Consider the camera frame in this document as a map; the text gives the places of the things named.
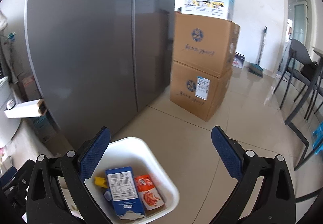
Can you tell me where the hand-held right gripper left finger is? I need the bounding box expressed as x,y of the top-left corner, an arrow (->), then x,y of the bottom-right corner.
26,127 -> 114,224

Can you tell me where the grey refrigerator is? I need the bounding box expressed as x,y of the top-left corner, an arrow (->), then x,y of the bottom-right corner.
24,0 -> 177,150

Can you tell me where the white plastic bin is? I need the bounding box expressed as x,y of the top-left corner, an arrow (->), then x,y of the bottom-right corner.
83,137 -> 180,224

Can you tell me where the small brown carton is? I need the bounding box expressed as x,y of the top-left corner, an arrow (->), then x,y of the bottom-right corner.
18,74 -> 41,102

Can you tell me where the floral tablecloth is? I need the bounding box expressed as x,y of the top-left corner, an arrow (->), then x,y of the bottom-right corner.
0,142 -> 14,171

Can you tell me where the blue milk carton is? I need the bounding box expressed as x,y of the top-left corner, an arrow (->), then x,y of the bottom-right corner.
104,166 -> 146,221

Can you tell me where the small blue white box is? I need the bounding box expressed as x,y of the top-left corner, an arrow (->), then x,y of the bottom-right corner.
233,52 -> 246,68

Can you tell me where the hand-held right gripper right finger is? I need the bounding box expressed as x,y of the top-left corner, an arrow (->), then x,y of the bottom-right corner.
211,125 -> 296,224

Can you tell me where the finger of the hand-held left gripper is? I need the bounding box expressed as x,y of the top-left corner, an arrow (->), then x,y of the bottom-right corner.
0,160 -> 36,216

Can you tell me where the black frame table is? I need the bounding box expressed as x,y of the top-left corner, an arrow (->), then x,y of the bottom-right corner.
285,46 -> 323,172

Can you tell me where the red snack box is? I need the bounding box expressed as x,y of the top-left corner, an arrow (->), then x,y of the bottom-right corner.
134,175 -> 166,211

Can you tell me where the white electric cooking pot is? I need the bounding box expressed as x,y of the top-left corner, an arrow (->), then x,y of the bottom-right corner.
0,76 -> 48,145

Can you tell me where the large cardboard box with label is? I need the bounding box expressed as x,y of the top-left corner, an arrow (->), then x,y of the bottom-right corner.
170,60 -> 233,122

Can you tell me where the grey chair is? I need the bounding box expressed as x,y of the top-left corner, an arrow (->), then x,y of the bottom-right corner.
274,39 -> 319,111

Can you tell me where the yellow plastic wrapper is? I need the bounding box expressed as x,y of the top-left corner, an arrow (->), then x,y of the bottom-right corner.
94,176 -> 108,188

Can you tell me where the blue plastic stool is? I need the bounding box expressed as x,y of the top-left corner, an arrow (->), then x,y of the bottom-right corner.
312,123 -> 323,156

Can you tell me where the light blue printed box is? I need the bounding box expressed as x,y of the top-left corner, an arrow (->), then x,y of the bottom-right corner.
181,0 -> 236,21

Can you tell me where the white framed door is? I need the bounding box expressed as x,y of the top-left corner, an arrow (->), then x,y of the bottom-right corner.
281,0 -> 315,79

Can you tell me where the green broom with dustpan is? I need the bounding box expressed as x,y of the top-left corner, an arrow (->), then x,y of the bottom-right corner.
248,26 -> 268,78

